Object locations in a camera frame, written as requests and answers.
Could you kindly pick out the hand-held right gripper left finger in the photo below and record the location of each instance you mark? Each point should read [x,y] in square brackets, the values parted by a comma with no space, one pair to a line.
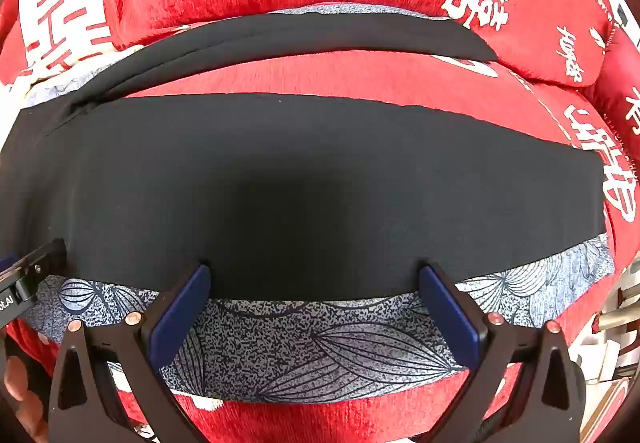
[181,318]

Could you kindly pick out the red printed pillow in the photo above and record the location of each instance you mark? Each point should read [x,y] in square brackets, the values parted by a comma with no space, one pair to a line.
[540,8]
[622,88]

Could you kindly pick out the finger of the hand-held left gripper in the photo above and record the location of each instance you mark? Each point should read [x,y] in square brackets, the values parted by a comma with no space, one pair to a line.
[47,255]

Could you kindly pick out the black pants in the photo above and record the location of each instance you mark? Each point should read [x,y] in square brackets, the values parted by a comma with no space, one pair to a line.
[300,173]

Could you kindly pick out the grey leaf-print cloth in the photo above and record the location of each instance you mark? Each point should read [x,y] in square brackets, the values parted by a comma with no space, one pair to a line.
[300,343]

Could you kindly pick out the person's left hand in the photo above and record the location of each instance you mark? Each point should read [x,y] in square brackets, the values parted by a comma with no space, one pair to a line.
[17,388]

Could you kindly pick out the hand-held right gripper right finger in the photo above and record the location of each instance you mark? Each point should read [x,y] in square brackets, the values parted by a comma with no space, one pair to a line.
[447,318]

